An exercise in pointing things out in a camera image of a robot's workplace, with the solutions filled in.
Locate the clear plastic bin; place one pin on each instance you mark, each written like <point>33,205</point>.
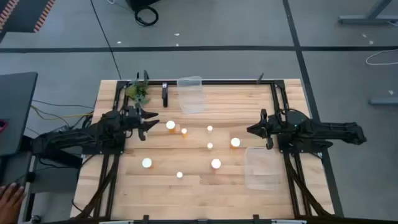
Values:
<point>191,102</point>
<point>262,174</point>

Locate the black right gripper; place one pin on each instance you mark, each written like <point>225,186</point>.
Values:
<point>272,127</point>

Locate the wide orange pill bottle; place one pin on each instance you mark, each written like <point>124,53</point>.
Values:
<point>146,162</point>
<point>215,163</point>
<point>235,142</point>
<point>170,125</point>

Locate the black mat with orange stripes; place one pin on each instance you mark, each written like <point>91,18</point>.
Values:
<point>25,15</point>

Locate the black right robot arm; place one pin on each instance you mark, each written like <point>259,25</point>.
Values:
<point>326,129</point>

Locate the small green artificial plant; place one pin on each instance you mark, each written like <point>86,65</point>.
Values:
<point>138,91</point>

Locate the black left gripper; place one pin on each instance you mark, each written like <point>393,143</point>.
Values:
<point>133,119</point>

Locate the grey table foot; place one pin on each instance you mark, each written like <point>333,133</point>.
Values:
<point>385,101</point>

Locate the narrow orange pill bottle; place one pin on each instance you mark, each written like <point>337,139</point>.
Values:
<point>184,131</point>

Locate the black upright bracket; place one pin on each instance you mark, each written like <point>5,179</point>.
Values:
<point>164,95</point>

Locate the black box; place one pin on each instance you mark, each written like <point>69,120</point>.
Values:
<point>140,3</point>

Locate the grey table leg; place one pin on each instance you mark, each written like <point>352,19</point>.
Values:
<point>367,20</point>

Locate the person's hand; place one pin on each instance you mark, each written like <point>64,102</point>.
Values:
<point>11,202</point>

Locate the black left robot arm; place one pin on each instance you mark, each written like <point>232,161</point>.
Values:
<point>93,132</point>

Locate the black metal table frame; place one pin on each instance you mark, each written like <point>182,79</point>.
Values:
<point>233,82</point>

